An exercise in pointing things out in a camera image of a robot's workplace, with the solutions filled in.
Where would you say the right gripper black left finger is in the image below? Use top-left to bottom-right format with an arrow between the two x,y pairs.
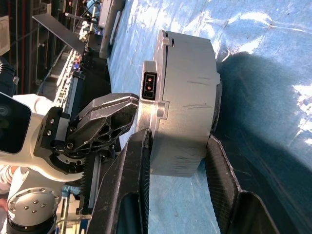
87,128 -> 153,234

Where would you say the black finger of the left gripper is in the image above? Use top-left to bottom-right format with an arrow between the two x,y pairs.
65,92 -> 140,154

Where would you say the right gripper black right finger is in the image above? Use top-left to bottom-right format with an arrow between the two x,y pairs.
205,135 -> 281,234

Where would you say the grey round motor housing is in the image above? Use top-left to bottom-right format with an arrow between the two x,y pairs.
149,29 -> 224,178

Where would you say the grey flat tray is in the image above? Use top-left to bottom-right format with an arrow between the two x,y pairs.
98,0 -> 126,59

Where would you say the dark flat panel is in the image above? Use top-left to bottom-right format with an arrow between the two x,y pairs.
32,13 -> 86,56

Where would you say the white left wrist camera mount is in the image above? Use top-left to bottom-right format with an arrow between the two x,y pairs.
0,91 -> 85,183

